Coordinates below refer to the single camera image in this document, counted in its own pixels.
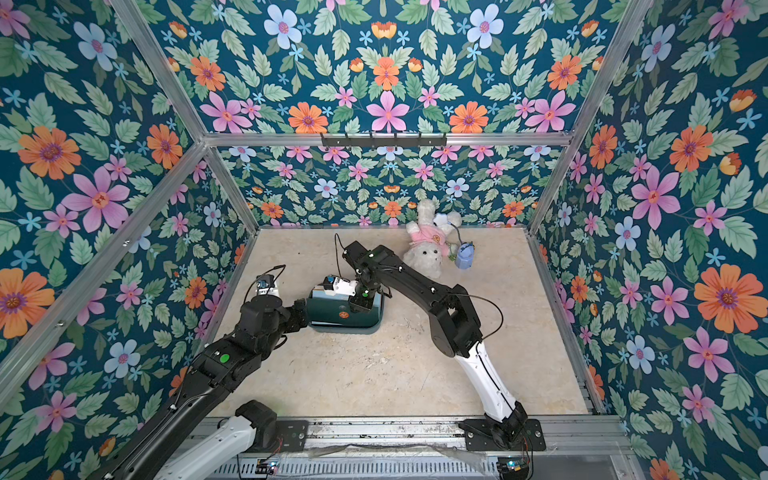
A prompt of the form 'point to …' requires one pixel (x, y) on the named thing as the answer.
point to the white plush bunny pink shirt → (429, 246)
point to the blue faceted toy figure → (465, 255)
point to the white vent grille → (363, 468)
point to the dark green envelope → (338, 311)
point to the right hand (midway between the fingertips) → (356, 304)
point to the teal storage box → (319, 293)
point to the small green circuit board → (264, 466)
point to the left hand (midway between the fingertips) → (296, 302)
